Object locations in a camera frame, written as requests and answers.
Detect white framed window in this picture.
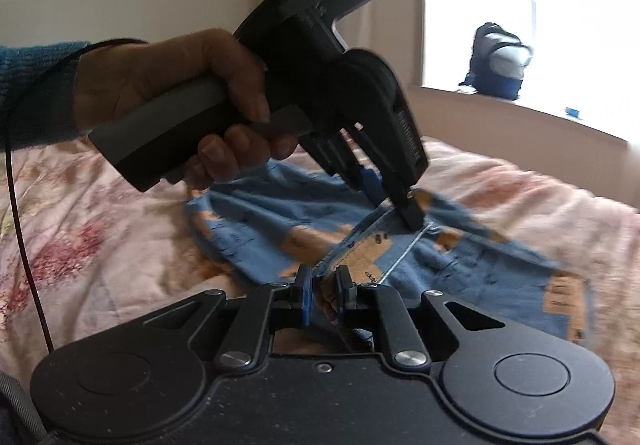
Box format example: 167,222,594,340
422,0,640,140

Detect dark grey cloth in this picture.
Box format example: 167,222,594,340
0,370,48,445

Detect pink floral quilt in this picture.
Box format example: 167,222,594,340
0,135,640,445

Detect white window sill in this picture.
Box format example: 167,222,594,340
407,85,631,146

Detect person's left forearm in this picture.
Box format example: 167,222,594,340
0,42,93,153

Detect thin black cable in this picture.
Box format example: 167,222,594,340
5,39,151,354

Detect person's left hand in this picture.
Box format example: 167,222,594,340
72,28,301,192

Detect dark blue backpack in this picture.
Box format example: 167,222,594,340
459,22,535,100

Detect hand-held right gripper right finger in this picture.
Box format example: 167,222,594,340
335,265,506,372

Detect blue printed pants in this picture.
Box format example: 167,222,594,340
185,160,598,351

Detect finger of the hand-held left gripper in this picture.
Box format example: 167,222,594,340
387,185,427,232
350,157,387,206

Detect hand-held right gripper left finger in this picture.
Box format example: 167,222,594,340
142,265,316,372

